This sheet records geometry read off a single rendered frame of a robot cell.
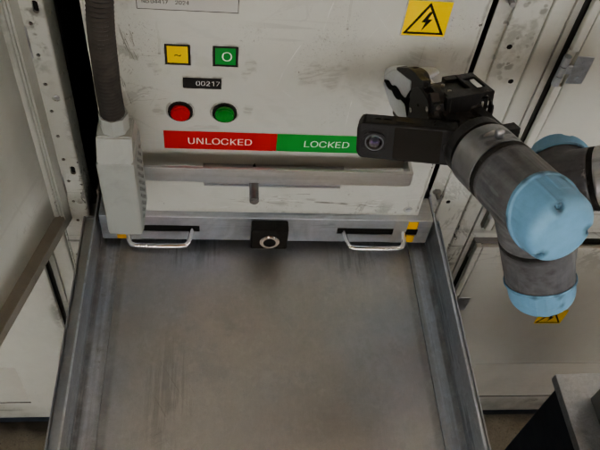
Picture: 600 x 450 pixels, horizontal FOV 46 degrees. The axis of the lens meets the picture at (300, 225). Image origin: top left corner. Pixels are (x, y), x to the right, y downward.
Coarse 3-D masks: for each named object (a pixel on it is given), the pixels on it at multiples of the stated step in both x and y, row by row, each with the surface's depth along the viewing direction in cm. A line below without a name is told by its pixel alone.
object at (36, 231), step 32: (0, 32) 91; (0, 64) 92; (32, 64) 95; (0, 96) 94; (32, 96) 97; (0, 128) 96; (0, 160) 98; (32, 160) 108; (0, 192) 100; (32, 192) 110; (64, 192) 115; (0, 224) 102; (32, 224) 113; (64, 224) 118; (0, 256) 105; (32, 256) 115; (0, 288) 107; (32, 288) 112; (0, 320) 108
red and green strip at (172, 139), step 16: (176, 144) 102; (192, 144) 102; (208, 144) 102; (224, 144) 102; (240, 144) 102; (256, 144) 102; (272, 144) 103; (288, 144) 103; (304, 144) 103; (320, 144) 103; (336, 144) 103; (352, 144) 103
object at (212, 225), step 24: (168, 216) 112; (192, 216) 113; (216, 216) 113; (240, 216) 114; (264, 216) 114; (288, 216) 115; (312, 216) 115; (336, 216) 116; (360, 216) 116; (384, 216) 117; (408, 216) 117; (288, 240) 119; (312, 240) 119; (336, 240) 120; (360, 240) 120; (384, 240) 120
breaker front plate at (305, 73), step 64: (128, 0) 83; (256, 0) 84; (320, 0) 84; (384, 0) 85; (448, 0) 85; (128, 64) 90; (192, 64) 91; (256, 64) 91; (320, 64) 92; (384, 64) 92; (448, 64) 93; (192, 128) 99; (256, 128) 100; (320, 128) 101; (192, 192) 110; (320, 192) 112; (384, 192) 112
